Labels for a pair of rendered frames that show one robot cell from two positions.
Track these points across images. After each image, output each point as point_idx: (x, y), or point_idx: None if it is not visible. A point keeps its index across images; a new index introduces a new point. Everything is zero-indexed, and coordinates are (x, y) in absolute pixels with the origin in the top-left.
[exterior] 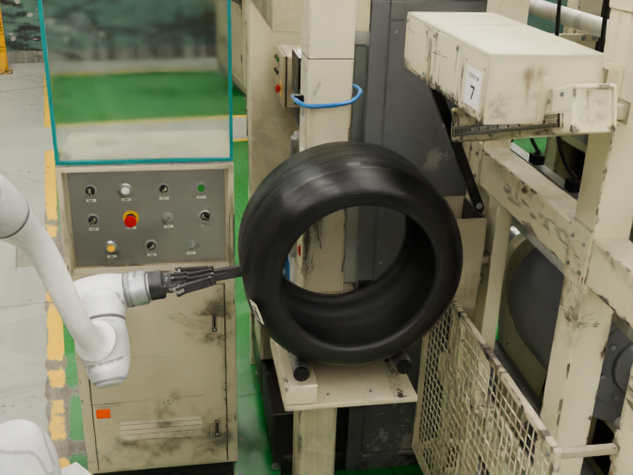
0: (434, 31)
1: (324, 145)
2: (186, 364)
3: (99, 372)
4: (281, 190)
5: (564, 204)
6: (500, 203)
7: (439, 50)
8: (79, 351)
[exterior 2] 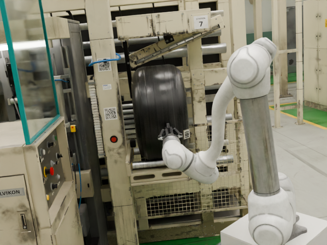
0: (155, 15)
1: (144, 68)
2: None
3: (217, 169)
4: (171, 79)
5: None
6: None
7: (163, 20)
8: (212, 165)
